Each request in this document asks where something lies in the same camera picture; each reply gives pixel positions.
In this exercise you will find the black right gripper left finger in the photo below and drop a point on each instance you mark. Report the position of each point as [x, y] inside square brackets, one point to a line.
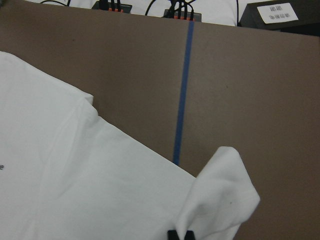
[172, 235]

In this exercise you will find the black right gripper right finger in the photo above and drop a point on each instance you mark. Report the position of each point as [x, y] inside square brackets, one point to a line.
[189, 235]

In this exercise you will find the white long-sleeve printed shirt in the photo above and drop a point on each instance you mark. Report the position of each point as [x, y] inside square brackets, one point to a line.
[67, 174]

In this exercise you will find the black box with white label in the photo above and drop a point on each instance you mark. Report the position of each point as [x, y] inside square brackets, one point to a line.
[288, 16]

